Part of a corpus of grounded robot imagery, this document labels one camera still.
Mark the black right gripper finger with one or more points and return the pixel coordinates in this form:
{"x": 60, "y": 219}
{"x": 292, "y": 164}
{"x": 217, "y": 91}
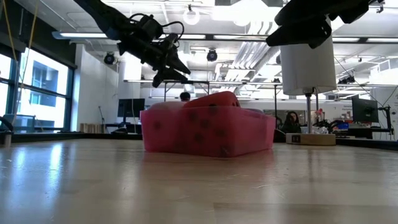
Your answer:
{"x": 298, "y": 34}

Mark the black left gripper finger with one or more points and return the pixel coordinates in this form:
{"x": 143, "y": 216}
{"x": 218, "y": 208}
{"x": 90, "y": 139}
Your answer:
{"x": 178, "y": 63}
{"x": 168, "y": 77}

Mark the large pink foam die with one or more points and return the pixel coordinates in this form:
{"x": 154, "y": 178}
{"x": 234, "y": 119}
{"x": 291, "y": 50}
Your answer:
{"x": 168, "y": 105}

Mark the large red foam die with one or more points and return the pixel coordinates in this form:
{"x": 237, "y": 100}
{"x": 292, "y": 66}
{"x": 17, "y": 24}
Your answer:
{"x": 217, "y": 99}

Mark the person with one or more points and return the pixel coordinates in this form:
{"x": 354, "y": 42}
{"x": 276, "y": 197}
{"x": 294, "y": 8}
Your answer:
{"x": 185, "y": 96}
{"x": 291, "y": 121}

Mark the white shade table lamp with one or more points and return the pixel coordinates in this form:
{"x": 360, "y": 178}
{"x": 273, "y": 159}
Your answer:
{"x": 308, "y": 68}

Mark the black computer monitor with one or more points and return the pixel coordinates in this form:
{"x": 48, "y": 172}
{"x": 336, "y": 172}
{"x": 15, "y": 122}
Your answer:
{"x": 365, "y": 110}
{"x": 131, "y": 107}

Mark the pink translucent plastic bin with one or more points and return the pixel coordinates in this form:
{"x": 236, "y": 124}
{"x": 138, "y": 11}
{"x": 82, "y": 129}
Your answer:
{"x": 161, "y": 133}

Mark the pink flower bunch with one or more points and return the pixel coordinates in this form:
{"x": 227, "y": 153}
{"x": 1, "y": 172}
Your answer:
{"x": 318, "y": 112}

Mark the black aluminium table frame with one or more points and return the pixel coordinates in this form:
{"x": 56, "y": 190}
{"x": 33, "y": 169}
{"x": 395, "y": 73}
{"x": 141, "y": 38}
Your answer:
{"x": 77, "y": 136}

